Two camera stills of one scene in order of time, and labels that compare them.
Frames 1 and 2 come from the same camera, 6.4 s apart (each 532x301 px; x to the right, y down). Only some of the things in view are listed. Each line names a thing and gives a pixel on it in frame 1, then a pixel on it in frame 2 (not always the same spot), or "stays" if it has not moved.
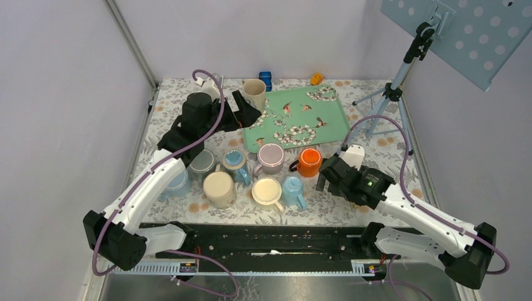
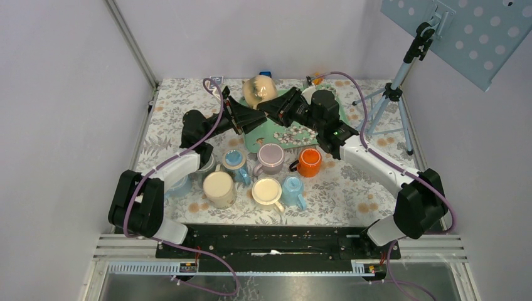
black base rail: (272, 242) stays
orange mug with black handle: (309, 163) stays
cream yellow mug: (267, 191) stays
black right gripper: (320, 182) to (279, 108)
